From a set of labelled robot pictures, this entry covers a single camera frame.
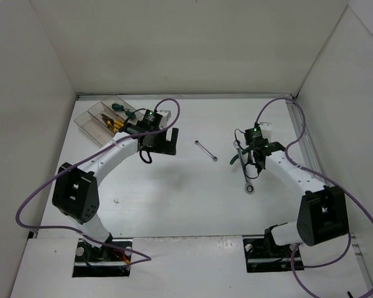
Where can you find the green stubby flathead screwdriver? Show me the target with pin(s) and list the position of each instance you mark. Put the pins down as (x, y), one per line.
(119, 108)

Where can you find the green stubby Phillips screwdriver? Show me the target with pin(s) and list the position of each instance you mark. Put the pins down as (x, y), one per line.
(130, 114)

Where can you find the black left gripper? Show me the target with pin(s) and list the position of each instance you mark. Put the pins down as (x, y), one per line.
(163, 148)

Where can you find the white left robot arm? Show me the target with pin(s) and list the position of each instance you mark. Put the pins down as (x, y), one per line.
(76, 192)

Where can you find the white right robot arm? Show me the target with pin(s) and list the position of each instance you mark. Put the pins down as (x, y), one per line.
(322, 214)

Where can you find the yellow needle-nose pliers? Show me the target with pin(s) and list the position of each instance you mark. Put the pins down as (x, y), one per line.
(106, 118)

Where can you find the small silver ratchet wrench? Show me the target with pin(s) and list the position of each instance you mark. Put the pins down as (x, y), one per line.
(213, 157)

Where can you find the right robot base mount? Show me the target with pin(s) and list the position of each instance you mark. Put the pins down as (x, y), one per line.
(262, 255)

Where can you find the large silver ratchet wrench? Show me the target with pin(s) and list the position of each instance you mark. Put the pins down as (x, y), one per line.
(248, 186)

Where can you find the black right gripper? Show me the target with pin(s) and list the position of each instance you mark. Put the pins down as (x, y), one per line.
(257, 158)

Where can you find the green handled pliers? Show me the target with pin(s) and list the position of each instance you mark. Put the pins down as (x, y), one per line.
(244, 151)

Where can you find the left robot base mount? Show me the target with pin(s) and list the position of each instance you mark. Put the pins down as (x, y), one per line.
(104, 262)

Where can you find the yellow black cutting pliers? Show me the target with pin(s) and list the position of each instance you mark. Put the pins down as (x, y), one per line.
(114, 127)

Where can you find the clear three-compartment container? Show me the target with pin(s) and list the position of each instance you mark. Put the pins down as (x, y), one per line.
(92, 125)

